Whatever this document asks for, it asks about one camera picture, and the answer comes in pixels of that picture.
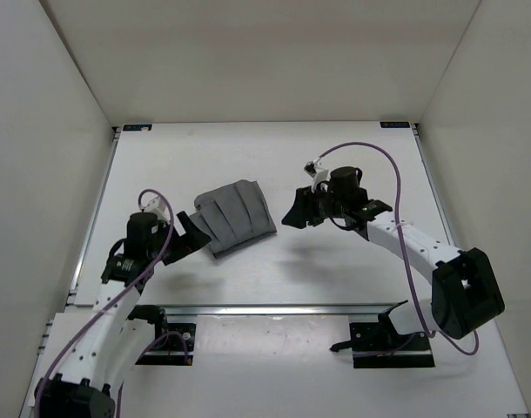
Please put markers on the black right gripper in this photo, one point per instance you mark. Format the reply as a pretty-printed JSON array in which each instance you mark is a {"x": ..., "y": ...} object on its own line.
[{"x": 303, "y": 210}]

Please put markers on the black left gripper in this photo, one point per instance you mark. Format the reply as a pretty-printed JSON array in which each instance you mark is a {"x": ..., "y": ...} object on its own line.
[{"x": 193, "y": 238}]

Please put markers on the grey pleated skirt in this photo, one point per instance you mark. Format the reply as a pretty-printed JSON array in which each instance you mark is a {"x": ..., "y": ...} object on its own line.
[{"x": 233, "y": 216}]

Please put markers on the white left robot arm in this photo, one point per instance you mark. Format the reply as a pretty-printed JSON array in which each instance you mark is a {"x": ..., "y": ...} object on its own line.
[{"x": 85, "y": 378}]

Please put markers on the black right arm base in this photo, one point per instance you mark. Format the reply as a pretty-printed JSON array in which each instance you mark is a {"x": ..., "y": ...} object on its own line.
[{"x": 378, "y": 345}]

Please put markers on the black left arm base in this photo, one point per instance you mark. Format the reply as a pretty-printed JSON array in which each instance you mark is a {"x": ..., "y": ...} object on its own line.
[{"x": 174, "y": 340}]

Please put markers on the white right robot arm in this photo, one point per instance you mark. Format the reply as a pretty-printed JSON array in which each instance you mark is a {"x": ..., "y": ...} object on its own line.
[{"x": 464, "y": 291}]

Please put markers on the blue label right corner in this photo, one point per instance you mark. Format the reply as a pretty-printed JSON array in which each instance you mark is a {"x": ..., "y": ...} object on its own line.
[{"x": 395, "y": 125}]

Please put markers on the blue label corner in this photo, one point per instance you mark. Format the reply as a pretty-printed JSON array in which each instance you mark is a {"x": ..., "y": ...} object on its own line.
[
  {"x": 395, "y": 125},
  {"x": 137, "y": 127}
]

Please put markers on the blue label left corner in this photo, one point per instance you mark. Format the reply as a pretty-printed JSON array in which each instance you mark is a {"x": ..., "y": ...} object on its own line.
[{"x": 137, "y": 127}]

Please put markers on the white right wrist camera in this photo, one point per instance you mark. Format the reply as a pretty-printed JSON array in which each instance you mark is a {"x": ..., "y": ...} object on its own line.
[{"x": 317, "y": 172}]

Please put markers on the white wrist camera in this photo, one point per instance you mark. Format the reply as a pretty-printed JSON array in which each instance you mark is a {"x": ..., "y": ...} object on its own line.
[
  {"x": 317, "y": 172},
  {"x": 158, "y": 207}
]

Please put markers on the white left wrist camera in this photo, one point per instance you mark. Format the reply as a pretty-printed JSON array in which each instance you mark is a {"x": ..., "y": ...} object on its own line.
[{"x": 158, "y": 207}]

